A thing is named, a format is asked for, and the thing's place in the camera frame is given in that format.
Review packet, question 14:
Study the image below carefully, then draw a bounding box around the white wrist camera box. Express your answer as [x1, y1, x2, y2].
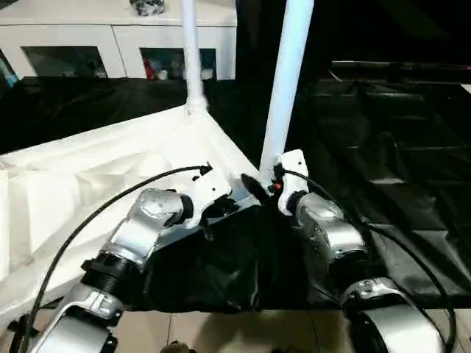
[186, 171, 233, 229]
[275, 149, 311, 217]

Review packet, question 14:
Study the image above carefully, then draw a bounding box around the dark robot body part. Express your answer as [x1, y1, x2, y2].
[161, 340, 196, 353]

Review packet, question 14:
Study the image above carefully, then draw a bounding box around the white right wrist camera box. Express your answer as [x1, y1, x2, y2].
[275, 149, 311, 217]

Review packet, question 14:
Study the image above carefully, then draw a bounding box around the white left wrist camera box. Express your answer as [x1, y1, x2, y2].
[186, 171, 233, 229]

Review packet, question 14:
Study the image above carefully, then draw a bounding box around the black cable bundle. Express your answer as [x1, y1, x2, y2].
[129, 0, 167, 18]

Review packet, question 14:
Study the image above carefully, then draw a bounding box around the white plastic table leg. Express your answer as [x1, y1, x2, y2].
[180, 0, 210, 115]
[258, 0, 316, 185]

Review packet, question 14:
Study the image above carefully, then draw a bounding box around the white plastic table top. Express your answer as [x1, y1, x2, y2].
[0, 104, 261, 318]

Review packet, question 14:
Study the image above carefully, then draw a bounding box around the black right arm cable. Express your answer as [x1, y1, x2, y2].
[282, 168, 458, 351]

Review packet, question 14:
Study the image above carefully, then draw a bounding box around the white cabinet with glass doors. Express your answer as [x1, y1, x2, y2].
[0, 0, 239, 81]

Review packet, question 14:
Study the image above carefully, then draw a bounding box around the black work mat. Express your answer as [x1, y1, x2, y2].
[0, 76, 471, 313]

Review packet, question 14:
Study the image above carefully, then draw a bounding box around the long black metal bar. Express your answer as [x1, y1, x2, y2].
[330, 60, 471, 77]

